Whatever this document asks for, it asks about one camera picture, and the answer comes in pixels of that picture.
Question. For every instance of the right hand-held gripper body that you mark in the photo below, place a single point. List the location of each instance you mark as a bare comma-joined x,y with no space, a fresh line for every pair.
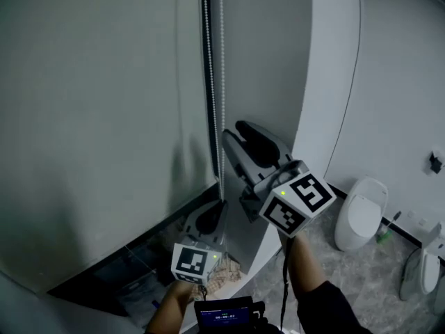
299,200

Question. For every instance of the black wall fixture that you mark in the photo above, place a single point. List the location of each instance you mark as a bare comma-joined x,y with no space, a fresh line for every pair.
434,162

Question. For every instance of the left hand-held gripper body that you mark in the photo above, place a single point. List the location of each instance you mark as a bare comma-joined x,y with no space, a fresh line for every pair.
189,261

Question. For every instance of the black device with screen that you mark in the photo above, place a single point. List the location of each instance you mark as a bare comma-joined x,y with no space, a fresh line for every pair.
224,315

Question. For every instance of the person's left forearm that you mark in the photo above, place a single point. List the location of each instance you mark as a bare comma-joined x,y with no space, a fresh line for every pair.
170,308

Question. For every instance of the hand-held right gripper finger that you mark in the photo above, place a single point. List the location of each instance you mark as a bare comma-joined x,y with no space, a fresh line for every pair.
264,144
240,158

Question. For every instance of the white bidet fixture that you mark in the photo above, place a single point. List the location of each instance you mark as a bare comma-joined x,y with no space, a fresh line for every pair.
427,266

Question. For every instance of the person's right forearm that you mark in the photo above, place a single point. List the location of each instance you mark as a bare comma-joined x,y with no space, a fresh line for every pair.
313,284

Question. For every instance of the white wall socket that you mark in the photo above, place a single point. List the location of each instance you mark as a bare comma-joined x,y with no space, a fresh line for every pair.
422,221
411,214

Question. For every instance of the grey roller blind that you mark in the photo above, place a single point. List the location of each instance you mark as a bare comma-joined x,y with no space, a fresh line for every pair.
97,117

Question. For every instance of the beige patterned cloth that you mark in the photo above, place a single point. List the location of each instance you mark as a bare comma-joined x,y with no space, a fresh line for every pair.
227,273

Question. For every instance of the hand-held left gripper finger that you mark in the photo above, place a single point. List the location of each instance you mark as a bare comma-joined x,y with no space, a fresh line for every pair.
223,224
206,219

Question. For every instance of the white toilet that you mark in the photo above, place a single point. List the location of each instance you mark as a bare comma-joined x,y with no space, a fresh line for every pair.
358,218

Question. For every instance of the green toilet brush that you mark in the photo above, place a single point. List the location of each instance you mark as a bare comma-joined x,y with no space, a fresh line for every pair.
385,234

